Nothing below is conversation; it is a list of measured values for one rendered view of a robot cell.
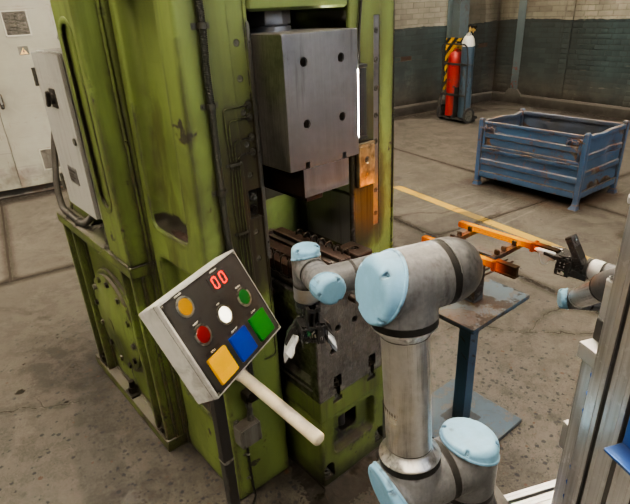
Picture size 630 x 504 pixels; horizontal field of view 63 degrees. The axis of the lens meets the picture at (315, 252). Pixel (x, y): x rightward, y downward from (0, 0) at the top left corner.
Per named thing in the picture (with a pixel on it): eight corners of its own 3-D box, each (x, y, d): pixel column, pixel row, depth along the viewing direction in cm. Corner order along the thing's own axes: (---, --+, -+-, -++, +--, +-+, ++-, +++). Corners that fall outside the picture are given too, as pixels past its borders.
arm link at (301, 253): (297, 256, 124) (285, 243, 131) (300, 295, 128) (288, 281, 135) (327, 249, 126) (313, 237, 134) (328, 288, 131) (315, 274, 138)
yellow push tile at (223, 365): (240, 367, 136) (225, 344, 134) (224, 385, 130) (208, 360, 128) (235, 369, 137) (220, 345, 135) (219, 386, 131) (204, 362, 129)
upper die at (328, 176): (349, 184, 178) (348, 157, 174) (305, 198, 167) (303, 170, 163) (276, 163, 207) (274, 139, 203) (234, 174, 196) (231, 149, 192)
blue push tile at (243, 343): (258, 346, 144) (244, 324, 142) (245, 362, 138) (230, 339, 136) (254, 348, 145) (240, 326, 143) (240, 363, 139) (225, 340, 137)
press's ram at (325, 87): (376, 149, 182) (376, 26, 165) (291, 173, 160) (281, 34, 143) (300, 133, 211) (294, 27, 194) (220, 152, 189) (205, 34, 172)
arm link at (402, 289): (462, 512, 100) (464, 248, 81) (396, 544, 94) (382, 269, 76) (426, 472, 110) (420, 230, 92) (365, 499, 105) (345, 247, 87)
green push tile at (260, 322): (275, 327, 152) (262, 306, 150) (263, 341, 146) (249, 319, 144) (271, 329, 153) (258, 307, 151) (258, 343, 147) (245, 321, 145)
